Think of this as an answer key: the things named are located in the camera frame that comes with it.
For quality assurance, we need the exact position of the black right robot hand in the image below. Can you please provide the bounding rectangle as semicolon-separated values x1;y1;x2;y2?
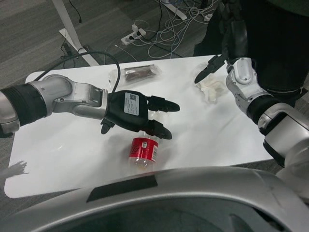
194;0;249;84

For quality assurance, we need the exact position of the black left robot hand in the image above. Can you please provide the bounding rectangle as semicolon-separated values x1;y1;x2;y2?
100;89;181;140

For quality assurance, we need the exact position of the clear bottle red label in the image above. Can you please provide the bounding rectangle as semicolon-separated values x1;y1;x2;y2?
127;110;169;173

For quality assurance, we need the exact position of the crumpled white tissue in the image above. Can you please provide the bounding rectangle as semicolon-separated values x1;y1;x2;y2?
195;62;227;104

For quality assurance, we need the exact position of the clear bag brown snack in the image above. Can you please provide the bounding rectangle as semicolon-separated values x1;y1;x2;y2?
108;64;164;85

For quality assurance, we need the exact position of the white power strip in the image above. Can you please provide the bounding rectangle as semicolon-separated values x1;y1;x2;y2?
120;29;147;45

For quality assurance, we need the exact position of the small black floor device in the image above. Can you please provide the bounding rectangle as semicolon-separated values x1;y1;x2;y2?
60;42;73;58

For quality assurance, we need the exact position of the white desk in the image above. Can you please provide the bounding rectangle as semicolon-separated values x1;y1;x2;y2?
54;0;186;66

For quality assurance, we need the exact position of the silver robot chest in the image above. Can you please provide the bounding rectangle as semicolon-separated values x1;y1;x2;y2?
0;168;309;232

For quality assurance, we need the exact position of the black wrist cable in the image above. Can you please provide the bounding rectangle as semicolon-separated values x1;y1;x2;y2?
31;51;121;94

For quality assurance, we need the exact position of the white floor cable tangle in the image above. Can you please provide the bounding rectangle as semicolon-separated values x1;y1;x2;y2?
144;0;218;60

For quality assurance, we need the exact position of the thin white charging cable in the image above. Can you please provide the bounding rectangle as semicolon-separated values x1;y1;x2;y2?
115;44;136;64

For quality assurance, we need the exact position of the black hanging desk cable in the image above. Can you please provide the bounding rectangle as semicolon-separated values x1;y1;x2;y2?
69;0;82;24

